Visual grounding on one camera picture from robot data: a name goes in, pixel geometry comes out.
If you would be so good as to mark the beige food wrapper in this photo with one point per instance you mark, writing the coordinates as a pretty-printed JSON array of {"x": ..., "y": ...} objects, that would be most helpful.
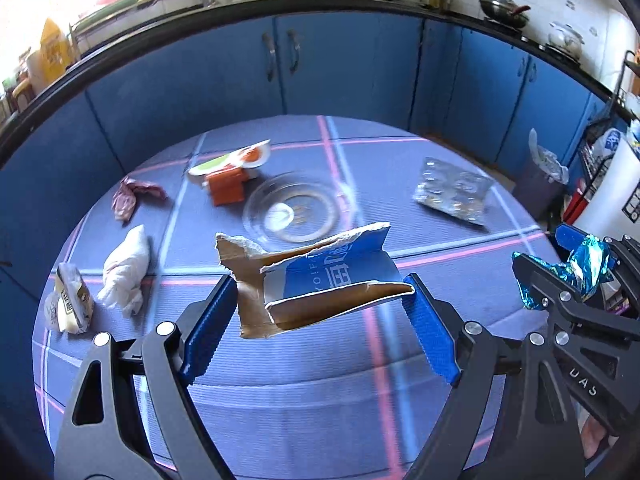
[{"x": 69, "y": 307}]

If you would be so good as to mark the clear plastic lid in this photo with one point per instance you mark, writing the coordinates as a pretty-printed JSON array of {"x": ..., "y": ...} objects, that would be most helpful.
[{"x": 298, "y": 208}]

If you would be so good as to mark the pink crumpled wrapper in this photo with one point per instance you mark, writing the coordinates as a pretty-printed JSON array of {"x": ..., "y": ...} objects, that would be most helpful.
[{"x": 125, "y": 199}]

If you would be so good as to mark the orange yogurt cup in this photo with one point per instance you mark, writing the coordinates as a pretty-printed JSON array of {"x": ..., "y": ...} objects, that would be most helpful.
[{"x": 223, "y": 177}]

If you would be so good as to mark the blue kitchen cabinets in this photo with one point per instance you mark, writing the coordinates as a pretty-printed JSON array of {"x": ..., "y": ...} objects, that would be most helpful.
[{"x": 356, "y": 97}]

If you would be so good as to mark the blue snack wrapper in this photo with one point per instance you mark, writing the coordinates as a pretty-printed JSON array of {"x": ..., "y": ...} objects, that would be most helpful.
[{"x": 585, "y": 269}]

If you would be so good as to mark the silver blister pack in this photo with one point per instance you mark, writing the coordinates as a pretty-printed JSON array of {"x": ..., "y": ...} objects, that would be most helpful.
[{"x": 452, "y": 190}]

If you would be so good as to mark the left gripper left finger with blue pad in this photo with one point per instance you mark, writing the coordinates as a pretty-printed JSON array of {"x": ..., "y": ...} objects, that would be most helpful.
[{"x": 102, "y": 434}]

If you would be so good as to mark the white tall appliance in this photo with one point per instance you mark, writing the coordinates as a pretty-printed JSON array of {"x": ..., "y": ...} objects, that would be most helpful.
[{"x": 614, "y": 209}]

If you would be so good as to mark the white tissue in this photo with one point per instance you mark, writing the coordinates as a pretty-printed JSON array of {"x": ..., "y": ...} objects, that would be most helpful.
[{"x": 123, "y": 272}]

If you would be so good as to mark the blue plaid tablecloth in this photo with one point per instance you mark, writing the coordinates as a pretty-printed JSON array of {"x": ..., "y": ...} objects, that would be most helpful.
[{"x": 317, "y": 372}]

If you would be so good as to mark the black wok with lid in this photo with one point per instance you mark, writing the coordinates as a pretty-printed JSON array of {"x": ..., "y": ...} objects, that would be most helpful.
[{"x": 506, "y": 12}]

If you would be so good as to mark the yellow package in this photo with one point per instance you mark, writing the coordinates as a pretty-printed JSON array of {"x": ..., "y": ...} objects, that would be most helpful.
[{"x": 56, "y": 53}]

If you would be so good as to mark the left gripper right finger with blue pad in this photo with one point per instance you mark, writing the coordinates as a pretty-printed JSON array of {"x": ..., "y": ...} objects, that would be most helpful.
[{"x": 535, "y": 435}]

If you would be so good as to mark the torn blue cardboard box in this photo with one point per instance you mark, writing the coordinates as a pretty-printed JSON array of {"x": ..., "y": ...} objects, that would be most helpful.
[{"x": 283, "y": 291}]

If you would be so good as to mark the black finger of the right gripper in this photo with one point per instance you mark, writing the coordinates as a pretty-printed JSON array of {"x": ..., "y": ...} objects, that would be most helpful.
[{"x": 541, "y": 283}]

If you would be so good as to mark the black metal shelf rack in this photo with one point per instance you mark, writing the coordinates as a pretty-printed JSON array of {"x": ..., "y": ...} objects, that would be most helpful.
[{"x": 586, "y": 169}]

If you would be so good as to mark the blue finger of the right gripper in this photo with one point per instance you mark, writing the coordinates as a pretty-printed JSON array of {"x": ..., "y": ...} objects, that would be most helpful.
[{"x": 568, "y": 237}]

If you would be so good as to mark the grey bin with bag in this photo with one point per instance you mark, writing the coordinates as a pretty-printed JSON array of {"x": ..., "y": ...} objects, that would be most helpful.
[{"x": 542, "y": 181}]

